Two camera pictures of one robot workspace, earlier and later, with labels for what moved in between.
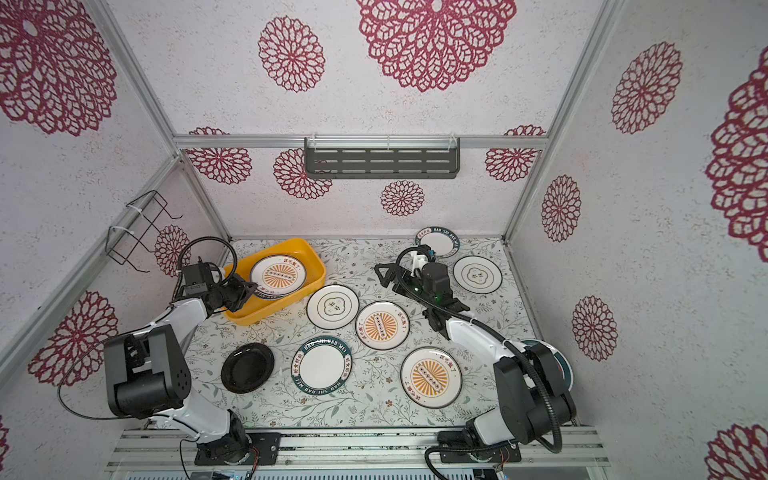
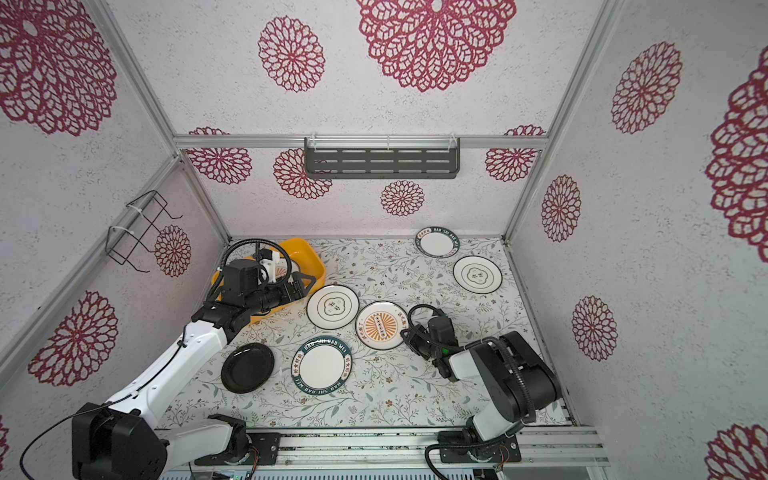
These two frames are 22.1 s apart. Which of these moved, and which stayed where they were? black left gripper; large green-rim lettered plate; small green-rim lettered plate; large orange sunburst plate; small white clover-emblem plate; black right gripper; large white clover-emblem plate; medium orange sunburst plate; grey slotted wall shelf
Moved: black left gripper; black right gripper; large orange sunburst plate
Stayed: medium orange sunburst plate; small white clover-emblem plate; grey slotted wall shelf; large green-rim lettered plate; large white clover-emblem plate; small green-rim lettered plate
